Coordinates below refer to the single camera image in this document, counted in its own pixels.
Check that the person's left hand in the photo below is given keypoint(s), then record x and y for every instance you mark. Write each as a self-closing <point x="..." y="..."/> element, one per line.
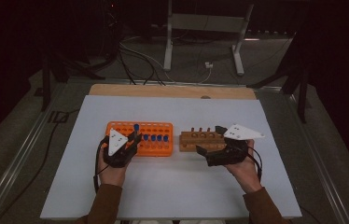
<point x="112" y="175"/>

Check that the orange plastic test tube rack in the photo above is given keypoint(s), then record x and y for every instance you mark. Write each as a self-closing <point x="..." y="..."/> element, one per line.
<point x="163" y="153"/>

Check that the white metal stand frame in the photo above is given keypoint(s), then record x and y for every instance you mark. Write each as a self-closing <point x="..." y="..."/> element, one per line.
<point x="206" y="23"/>

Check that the person's right hand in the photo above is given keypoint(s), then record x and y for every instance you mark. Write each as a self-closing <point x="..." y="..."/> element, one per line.
<point x="247" y="174"/>

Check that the white table sheet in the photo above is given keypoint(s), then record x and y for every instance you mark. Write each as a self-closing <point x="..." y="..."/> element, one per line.
<point x="178" y="186"/>

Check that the white power plug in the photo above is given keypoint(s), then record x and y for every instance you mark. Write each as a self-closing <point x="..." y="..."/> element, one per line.
<point x="209" y="65"/>

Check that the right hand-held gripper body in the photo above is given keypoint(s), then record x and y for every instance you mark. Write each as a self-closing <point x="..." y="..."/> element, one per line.
<point x="230" y="155"/>

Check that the wooden test tube rack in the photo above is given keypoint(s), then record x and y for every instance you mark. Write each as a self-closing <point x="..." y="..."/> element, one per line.
<point x="185" y="148"/>

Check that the blue-capped test tube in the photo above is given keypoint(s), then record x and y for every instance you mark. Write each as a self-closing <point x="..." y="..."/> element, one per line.
<point x="159" y="137"/>
<point x="136" y="127"/>
<point x="153" y="137"/>
<point x="146" y="137"/>
<point x="165" y="138"/>

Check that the black tripod stand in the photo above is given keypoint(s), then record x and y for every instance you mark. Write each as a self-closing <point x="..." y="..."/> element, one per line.
<point x="45" y="87"/>
<point x="302" y="99"/>

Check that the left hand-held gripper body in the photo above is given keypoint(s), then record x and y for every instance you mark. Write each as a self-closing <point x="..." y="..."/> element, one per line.
<point x="116" y="143"/>

